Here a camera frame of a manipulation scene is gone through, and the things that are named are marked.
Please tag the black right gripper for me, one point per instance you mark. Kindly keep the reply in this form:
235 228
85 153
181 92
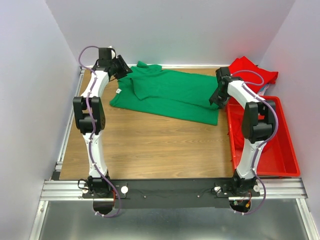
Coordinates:
221 104

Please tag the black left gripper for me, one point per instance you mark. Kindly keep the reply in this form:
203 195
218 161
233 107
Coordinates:
123 68

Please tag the green t shirt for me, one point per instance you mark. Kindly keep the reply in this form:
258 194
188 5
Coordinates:
151 89

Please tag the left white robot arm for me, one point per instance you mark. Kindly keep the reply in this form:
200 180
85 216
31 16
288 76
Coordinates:
88 108

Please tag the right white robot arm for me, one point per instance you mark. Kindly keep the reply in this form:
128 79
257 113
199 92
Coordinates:
259 123

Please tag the red folded t shirt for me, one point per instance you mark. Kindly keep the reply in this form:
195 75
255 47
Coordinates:
254 76

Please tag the pink folded t shirt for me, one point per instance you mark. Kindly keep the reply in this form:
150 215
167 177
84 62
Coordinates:
263 90

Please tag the red plastic bin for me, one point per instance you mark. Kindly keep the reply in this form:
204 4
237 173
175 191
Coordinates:
278 157

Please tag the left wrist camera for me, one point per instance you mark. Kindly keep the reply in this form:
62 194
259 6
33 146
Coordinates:
112 52

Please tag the aluminium frame rail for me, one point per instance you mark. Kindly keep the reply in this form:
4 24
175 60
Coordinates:
71 190

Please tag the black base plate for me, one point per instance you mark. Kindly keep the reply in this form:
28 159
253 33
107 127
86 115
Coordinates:
231 194

